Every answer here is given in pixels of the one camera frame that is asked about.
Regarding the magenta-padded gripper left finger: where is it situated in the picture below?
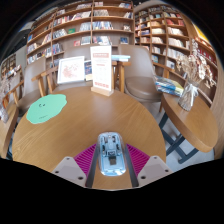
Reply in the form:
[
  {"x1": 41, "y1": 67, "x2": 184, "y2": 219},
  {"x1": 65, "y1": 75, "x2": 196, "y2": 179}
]
[{"x1": 51, "y1": 143, "x2": 100, "y2": 189}]

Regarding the distant small wooden bookshelf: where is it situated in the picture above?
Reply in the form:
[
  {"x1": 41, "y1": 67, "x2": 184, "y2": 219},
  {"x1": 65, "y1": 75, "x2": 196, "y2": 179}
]
[{"x1": 0, "y1": 53, "x2": 23, "y2": 79}]

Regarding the transparent computer mouse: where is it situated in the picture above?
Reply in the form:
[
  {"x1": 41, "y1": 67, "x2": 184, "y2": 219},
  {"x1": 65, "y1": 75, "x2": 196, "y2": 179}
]
[{"x1": 96, "y1": 131, "x2": 128, "y2": 177}]

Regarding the white framed floral picture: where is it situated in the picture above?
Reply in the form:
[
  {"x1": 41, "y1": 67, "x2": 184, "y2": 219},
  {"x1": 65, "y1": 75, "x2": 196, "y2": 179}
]
[{"x1": 56, "y1": 55, "x2": 86, "y2": 85}]

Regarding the wide wooden bookshelf unit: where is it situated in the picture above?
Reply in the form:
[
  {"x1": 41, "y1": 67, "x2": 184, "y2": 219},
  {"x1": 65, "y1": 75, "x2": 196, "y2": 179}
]
[{"x1": 25, "y1": 0, "x2": 135, "y2": 66}]

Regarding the glass vase with dried flowers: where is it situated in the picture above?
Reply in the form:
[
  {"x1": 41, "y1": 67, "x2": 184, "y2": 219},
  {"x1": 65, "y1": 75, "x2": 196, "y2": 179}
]
[
  {"x1": 175, "y1": 39, "x2": 214, "y2": 112},
  {"x1": 0, "y1": 78, "x2": 13, "y2": 124}
]

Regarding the angled wooden bookshelf unit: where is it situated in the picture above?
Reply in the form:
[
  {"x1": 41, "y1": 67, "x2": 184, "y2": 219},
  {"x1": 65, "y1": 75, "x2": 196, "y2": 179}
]
[{"x1": 133, "y1": 3, "x2": 219, "y2": 108}]

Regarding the stack of blue magazines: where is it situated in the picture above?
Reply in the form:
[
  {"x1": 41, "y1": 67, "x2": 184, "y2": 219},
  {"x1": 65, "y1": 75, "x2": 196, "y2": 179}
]
[{"x1": 153, "y1": 75, "x2": 185, "y2": 98}]

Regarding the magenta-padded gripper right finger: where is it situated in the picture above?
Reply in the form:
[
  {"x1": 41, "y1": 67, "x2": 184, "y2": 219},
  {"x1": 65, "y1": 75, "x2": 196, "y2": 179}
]
[{"x1": 123, "y1": 143, "x2": 174, "y2": 188}]

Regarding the dark hardcover book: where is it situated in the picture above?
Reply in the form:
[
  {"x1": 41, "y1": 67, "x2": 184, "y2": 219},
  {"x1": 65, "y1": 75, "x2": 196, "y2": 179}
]
[{"x1": 83, "y1": 59, "x2": 93, "y2": 82}]

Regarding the white red sign, wooden base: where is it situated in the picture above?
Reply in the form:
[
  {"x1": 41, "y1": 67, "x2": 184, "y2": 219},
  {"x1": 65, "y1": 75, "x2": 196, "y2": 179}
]
[{"x1": 89, "y1": 45, "x2": 115, "y2": 98}]

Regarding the round wooden side table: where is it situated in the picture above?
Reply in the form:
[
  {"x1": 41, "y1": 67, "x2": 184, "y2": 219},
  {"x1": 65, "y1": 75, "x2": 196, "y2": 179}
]
[
  {"x1": 159, "y1": 93, "x2": 219, "y2": 165},
  {"x1": 0, "y1": 101, "x2": 20, "y2": 159}
]

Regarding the stack of light blue books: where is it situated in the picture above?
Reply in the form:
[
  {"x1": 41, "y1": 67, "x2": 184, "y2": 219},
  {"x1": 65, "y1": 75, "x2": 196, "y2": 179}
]
[{"x1": 110, "y1": 54, "x2": 132, "y2": 63}]

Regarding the green blob-shaped mouse pad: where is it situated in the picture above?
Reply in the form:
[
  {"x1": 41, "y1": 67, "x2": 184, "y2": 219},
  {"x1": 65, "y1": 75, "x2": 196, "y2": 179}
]
[{"x1": 25, "y1": 93, "x2": 68, "y2": 125}]

